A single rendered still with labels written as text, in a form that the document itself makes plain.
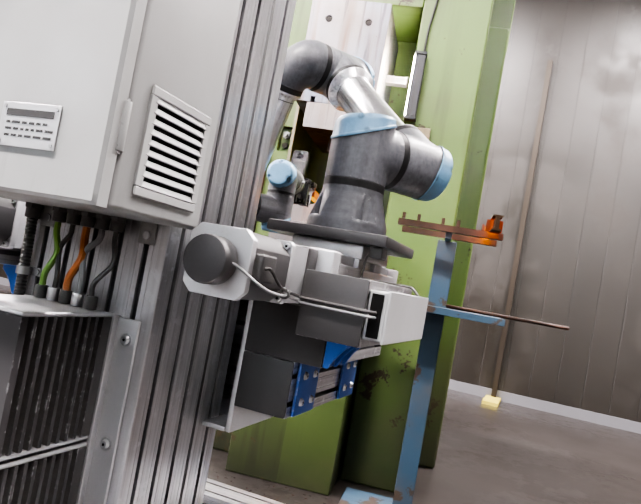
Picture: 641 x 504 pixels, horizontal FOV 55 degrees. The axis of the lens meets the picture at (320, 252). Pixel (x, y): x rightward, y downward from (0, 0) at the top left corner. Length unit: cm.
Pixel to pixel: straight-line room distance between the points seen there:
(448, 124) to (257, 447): 137
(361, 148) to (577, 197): 440
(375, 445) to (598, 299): 330
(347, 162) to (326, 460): 133
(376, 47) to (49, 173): 179
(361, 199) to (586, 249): 437
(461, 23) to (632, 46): 341
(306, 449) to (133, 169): 164
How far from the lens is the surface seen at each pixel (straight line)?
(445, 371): 278
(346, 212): 109
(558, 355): 536
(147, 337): 88
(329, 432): 220
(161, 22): 76
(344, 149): 113
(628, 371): 540
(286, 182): 163
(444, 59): 250
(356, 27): 241
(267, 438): 225
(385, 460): 241
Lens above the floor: 73
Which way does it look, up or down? 2 degrees up
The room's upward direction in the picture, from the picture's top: 10 degrees clockwise
